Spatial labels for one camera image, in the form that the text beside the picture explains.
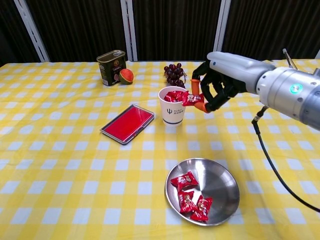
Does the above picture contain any black pleated curtain panel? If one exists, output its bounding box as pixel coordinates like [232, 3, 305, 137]
[26, 0, 128, 63]
[132, 0, 223, 62]
[219, 0, 320, 62]
[0, 0, 42, 67]

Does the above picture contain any green luncheon meat can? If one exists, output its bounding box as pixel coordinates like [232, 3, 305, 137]
[96, 49, 127, 87]

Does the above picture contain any dark red grape bunch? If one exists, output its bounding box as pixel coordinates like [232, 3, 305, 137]
[163, 62, 188, 89]

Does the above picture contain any red card case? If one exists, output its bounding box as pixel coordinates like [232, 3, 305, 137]
[99, 103, 156, 146]

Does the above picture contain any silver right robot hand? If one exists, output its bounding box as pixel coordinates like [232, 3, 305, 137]
[190, 51, 276, 114]

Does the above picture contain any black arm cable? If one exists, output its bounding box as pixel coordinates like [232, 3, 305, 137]
[251, 105, 320, 213]

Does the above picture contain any white paper cup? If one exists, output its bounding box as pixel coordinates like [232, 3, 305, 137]
[158, 86, 189, 127]

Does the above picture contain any silver metal plate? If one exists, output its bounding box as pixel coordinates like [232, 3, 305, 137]
[164, 157, 241, 227]

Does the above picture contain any metal wire stand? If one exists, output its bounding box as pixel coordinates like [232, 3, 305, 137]
[282, 48, 299, 70]

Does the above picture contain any yellow white checkered tablecloth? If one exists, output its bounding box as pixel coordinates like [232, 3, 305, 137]
[0, 59, 320, 240]

